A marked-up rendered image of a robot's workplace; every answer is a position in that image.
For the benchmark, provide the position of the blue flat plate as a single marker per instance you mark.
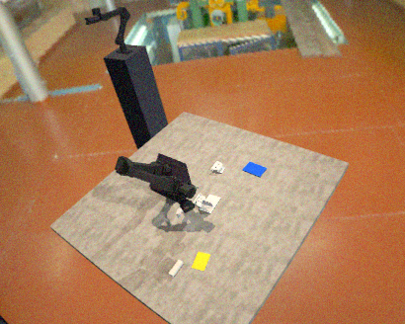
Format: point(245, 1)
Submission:
point(255, 169)

